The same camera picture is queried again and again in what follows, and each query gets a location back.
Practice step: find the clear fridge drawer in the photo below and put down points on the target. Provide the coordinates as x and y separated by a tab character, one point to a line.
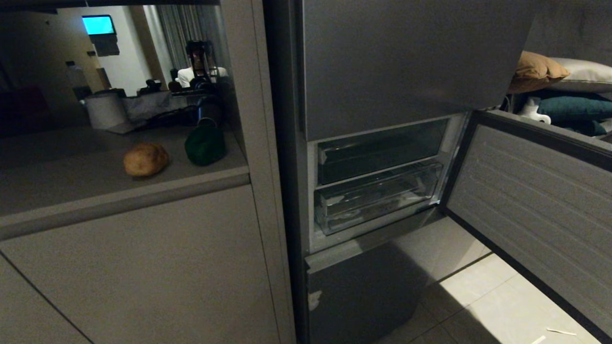
382	150
377	196

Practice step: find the grey freezer drawer front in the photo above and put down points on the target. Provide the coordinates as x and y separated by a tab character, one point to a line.
358	296

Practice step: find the closed grey fridge door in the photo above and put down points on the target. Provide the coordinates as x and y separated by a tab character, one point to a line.
406	62

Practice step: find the open grey fridge door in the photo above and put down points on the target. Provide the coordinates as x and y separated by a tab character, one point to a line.
530	191

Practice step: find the grey refrigerator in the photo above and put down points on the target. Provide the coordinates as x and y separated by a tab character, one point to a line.
287	143

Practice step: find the green bell pepper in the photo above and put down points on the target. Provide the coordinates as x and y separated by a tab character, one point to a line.
205	145

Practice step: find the brown potato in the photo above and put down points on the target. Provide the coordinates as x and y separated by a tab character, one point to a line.
146	160

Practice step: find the grey cabinet door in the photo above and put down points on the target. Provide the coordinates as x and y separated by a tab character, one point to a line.
24	315
167	277

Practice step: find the grey kitchen cabinet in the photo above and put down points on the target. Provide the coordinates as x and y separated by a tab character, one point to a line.
143	267

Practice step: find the white plastic object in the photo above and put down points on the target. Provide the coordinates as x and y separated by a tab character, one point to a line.
533	112

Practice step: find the tan pillow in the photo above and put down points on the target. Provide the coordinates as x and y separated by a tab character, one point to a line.
535	71

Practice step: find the teal pillow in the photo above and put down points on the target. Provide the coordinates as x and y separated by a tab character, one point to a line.
578	109

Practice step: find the pale grey pillow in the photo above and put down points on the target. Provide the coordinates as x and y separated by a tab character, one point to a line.
585	75

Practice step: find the dark grey sofa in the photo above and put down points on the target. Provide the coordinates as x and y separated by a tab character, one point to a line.
573	28

